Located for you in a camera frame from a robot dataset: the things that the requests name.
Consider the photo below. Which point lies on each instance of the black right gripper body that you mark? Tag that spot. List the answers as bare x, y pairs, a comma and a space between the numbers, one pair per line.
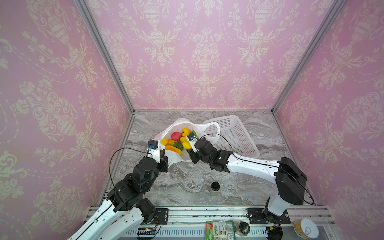
194, 154

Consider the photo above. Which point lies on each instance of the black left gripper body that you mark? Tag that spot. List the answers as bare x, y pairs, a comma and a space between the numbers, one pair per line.
163, 166

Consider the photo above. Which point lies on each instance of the yellow toy corn fruit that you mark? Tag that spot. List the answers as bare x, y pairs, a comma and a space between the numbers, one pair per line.
186, 144

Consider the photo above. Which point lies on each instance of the long yellow toy fruit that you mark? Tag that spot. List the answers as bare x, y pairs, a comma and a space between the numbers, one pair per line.
173, 149

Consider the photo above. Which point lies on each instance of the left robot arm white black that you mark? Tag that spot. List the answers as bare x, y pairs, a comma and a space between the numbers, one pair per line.
125, 207

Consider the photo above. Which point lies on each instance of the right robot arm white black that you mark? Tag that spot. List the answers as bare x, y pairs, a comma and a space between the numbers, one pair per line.
285, 174

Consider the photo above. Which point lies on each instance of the yellow orange toy fruit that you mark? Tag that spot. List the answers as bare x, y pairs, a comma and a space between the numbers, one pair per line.
185, 132

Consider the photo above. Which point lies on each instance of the small black cylinder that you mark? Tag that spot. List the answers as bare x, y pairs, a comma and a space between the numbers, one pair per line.
215, 187

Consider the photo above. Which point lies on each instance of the white perforated plastic basket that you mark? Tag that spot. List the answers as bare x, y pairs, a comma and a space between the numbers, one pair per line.
235, 136

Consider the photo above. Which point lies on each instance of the green toy pepper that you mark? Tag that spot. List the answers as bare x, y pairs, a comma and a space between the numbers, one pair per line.
195, 134

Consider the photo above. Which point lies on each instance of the orange green toy mango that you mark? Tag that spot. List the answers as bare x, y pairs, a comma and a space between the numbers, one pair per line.
175, 144

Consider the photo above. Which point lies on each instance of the red toy apple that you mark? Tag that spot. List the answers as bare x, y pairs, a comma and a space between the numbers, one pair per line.
175, 136

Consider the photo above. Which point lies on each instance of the green snack packet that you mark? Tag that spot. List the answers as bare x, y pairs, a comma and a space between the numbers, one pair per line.
220, 230

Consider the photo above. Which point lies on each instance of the dark lidded jar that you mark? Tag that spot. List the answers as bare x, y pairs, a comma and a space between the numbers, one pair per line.
242, 229

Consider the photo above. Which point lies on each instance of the yellow tin can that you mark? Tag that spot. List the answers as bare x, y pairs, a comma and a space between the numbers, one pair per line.
306, 229

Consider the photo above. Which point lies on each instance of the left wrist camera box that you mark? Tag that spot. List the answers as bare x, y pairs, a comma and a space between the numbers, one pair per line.
153, 147

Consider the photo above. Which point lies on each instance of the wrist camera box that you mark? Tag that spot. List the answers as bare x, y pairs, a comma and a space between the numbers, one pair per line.
192, 139
153, 147

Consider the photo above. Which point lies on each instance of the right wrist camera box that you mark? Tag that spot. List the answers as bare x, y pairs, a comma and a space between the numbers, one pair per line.
192, 139

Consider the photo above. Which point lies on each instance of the silver left corner post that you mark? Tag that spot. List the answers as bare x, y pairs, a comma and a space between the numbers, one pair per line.
102, 48

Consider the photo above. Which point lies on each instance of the silver corner post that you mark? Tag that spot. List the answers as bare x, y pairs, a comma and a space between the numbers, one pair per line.
102, 48
321, 32

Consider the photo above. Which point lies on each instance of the silver right corner post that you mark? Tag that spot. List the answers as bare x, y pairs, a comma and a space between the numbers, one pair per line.
321, 32

